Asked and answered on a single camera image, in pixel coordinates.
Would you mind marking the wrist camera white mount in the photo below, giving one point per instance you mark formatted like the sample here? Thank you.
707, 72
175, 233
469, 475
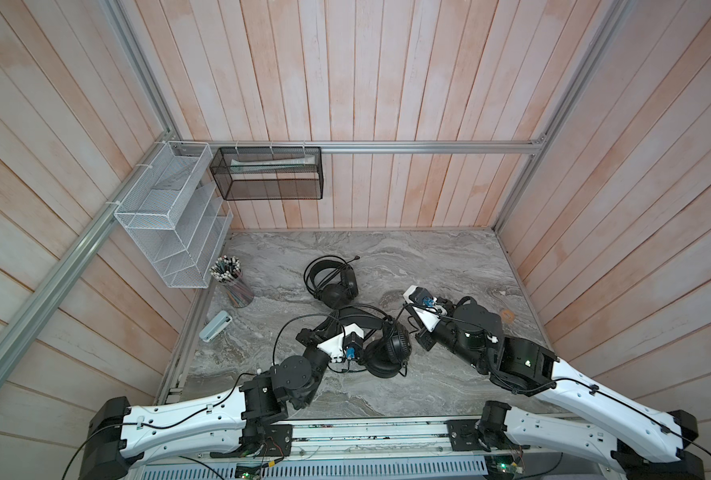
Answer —
345, 346
424, 306

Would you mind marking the large black gaming headset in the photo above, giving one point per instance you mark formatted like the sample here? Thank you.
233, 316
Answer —
331, 279

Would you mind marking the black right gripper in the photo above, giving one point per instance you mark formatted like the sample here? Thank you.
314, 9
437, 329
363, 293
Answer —
425, 337

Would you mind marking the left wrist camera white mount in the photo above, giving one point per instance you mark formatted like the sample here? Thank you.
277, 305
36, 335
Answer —
345, 346

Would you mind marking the small black wired headphones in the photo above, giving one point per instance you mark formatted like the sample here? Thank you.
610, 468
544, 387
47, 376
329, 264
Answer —
387, 347

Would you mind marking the white wire mesh wall shelf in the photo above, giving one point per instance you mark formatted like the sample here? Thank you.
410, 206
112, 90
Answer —
175, 217

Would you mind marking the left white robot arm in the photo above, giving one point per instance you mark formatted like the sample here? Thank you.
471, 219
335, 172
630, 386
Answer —
120, 435

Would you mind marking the papers in black basket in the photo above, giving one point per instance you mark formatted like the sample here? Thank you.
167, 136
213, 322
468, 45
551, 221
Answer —
291, 165

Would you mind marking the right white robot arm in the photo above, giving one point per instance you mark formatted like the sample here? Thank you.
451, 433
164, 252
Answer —
611, 430

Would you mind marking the black wire mesh wall basket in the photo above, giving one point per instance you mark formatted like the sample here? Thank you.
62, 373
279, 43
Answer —
272, 186

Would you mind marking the clear cup of pencils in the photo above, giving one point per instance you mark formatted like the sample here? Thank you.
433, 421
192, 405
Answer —
227, 271

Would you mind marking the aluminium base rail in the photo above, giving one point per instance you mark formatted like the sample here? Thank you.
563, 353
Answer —
536, 447

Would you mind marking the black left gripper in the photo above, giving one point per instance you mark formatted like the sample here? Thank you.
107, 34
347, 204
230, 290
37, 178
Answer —
309, 337

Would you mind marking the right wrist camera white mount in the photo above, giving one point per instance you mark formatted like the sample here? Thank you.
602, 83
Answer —
424, 306

